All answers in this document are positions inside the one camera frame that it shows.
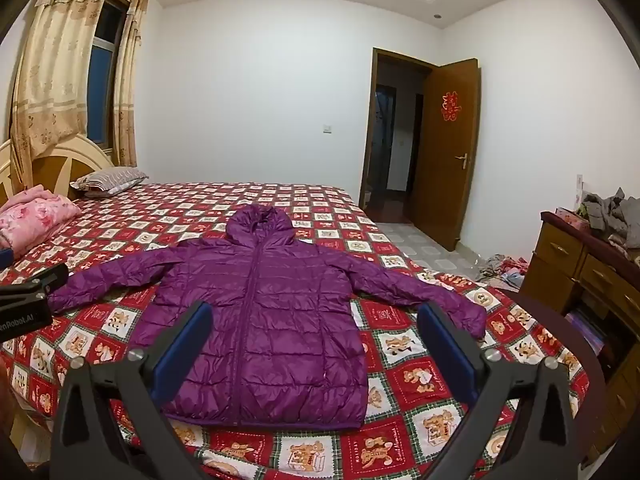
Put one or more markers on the wide beige patterned curtain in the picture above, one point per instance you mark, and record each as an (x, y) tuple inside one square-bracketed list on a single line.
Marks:
[(55, 60)]

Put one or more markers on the pink floral blanket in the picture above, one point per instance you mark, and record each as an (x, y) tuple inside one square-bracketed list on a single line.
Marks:
[(35, 217)]

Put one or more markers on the purple hooded puffer jacket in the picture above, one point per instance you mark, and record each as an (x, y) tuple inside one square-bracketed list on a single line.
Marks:
[(280, 310)]

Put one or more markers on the window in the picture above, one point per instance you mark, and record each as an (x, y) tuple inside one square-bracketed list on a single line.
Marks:
[(102, 90)]

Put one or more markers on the wooden dresser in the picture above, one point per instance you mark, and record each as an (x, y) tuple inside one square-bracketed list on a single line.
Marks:
[(555, 255)]

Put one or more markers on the pink box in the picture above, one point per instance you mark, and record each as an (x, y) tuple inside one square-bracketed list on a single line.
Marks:
[(570, 219)]

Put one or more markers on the pile of clothes on floor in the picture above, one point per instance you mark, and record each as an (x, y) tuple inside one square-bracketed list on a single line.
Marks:
[(502, 271)]

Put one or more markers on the wooden bed headboard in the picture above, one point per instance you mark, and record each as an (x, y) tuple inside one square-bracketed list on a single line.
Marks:
[(55, 170)]

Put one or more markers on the brown wooden door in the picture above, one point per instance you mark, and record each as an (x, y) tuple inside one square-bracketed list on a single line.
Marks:
[(440, 185)]

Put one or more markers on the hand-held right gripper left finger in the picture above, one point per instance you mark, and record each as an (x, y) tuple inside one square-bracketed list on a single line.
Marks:
[(182, 350)]

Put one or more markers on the striped pillow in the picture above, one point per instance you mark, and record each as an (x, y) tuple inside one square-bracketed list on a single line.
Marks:
[(107, 181)]

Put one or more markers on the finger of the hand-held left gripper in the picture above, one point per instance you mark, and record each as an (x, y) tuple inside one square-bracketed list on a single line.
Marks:
[(42, 279)]

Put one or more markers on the pile of grey clothes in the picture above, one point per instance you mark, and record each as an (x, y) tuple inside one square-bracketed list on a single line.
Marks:
[(612, 217)]

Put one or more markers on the bed with red printed sheet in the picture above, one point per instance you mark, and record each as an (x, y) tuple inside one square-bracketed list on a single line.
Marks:
[(200, 210)]

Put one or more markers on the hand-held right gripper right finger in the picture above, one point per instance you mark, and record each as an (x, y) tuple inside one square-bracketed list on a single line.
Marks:
[(447, 350)]

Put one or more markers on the brown door frame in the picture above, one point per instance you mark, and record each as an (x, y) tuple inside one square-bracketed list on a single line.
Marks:
[(375, 110)]

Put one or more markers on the red paper door decoration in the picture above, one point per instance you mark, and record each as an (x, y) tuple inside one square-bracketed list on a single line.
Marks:
[(449, 106)]

